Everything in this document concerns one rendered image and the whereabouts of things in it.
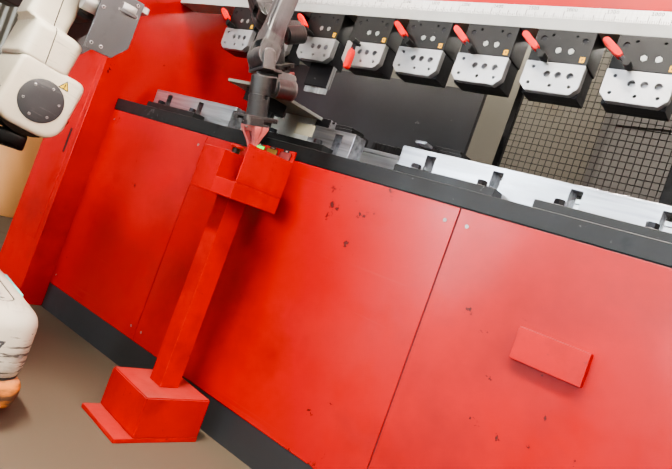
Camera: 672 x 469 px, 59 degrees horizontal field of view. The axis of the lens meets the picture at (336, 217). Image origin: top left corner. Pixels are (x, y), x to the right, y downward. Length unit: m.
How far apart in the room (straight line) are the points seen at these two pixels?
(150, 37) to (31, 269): 1.02
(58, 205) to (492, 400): 1.79
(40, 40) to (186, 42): 1.21
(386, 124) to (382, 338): 1.16
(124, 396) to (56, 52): 0.88
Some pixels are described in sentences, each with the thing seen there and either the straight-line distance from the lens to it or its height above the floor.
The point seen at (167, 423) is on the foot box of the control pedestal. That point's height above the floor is 0.05.
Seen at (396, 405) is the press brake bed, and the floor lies 0.34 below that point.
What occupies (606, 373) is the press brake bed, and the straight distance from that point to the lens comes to 1.32.
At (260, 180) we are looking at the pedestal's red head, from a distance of 1.60.
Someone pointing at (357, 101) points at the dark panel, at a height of 1.22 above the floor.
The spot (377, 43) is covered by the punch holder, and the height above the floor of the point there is 1.25.
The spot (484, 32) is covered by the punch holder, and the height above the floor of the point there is 1.32.
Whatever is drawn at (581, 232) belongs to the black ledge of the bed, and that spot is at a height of 0.85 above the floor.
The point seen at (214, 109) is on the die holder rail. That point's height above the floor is 0.94.
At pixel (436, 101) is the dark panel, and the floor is 1.27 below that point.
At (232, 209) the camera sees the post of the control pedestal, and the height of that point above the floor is 0.63.
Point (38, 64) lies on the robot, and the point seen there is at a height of 0.80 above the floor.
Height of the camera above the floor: 0.68
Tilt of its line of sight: 1 degrees up
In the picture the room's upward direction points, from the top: 20 degrees clockwise
